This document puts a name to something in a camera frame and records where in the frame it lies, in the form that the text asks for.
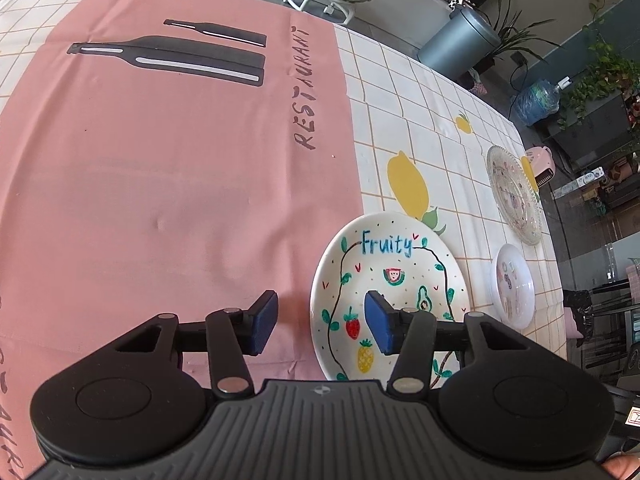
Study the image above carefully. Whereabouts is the white fruit-print plate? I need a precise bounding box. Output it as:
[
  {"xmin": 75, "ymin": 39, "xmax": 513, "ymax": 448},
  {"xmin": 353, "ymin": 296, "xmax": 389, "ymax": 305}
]
[{"xmin": 310, "ymin": 212, "xmax": 468, "ymax": 390}]

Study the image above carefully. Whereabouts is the blue water bottle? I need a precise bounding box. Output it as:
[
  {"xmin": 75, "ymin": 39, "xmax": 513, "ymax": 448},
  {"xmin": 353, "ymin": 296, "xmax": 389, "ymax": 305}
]
[{"xmin": 515, "ymin": 76, "xmax": 573, "ymax": 127}]

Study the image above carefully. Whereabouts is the pink heater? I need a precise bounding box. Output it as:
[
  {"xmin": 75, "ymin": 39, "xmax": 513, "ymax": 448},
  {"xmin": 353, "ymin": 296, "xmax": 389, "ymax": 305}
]
[{"xmin": 525, "ymin": 146, "xmax": 557, "ymax": 193}]

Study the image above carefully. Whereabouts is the small white plate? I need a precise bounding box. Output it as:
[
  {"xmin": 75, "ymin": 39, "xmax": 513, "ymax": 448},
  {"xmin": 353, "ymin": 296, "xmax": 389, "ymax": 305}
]
[{"xmin": 490, "ymin": 243, "xmax": 536, "ymax": 331}]

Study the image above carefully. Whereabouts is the black cloth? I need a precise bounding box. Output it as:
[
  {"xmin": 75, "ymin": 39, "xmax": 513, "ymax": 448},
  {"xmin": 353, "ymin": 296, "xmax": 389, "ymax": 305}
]
[{"xmin": 564, "ymin": 289, "xmax": 598, "ymax": 321}]

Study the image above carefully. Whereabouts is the tall white product box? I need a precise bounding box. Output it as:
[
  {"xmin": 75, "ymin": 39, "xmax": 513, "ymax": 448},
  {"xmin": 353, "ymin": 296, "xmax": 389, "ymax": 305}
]
[{"xmin": 551, "ymin": 167, "xmax": 607, "ymax": 200}]

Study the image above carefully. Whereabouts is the grey trash can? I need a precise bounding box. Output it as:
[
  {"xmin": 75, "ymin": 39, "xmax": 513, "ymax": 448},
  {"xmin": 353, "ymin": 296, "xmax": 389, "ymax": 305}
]
[{"xmin": 417, "ymin": 6, "xmax": 501, "ymax": 81}]

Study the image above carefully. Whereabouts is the dark grey cabinet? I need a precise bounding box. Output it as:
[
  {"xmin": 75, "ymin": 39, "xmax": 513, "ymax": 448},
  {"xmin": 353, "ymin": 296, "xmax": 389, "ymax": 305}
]
[{"xmin": 545, "ymin": 90, "xmax": 640, "ymax": 171}]

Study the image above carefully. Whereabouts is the pothos plant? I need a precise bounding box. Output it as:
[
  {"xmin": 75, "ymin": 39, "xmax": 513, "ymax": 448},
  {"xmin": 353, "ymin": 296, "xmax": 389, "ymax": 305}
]
[{"xmin": 557, "ymin": 42, "xmax": 640, "ymax": 131}]

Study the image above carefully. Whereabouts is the long-leaf potted plant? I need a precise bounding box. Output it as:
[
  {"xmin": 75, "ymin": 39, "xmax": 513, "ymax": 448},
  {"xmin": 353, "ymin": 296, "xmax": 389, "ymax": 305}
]
[{"xmin": 470, "ymin": 0, "xmax": 566, "ymax": 81}]

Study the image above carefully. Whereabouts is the clear glass plate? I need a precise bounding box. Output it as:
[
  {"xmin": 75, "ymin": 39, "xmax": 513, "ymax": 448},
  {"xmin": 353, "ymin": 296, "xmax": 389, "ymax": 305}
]
[{"xmin": 486, "ymin": 145, "xmax": 543, "ymax": 246}]

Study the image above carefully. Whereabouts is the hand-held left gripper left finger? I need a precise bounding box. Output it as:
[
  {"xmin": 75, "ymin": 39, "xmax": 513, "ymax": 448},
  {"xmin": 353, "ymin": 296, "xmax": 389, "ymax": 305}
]
[{"xmin": 102, "ymin": 289, "xmax": 280, "ymax": 402}]

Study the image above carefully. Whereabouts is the pink container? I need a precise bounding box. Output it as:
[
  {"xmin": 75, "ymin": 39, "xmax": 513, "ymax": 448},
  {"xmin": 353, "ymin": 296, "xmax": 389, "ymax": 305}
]
[{"xmin": 565, "ymin": 310, "xmax": 586, "ymax": 348}]

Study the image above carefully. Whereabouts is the checked pink tablecloth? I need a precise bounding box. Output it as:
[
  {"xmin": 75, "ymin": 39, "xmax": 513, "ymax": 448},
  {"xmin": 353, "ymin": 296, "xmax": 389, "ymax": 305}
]
[{"xmin": 0, "ymin": 0, "xmax": 568, "ymax": 480}]

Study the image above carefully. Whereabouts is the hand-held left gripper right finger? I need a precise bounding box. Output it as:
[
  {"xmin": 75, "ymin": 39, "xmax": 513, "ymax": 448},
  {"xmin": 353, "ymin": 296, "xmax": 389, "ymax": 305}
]
[{"xmin": 364, "ymin": 290, "xmax": 547, "ymax": 394}]

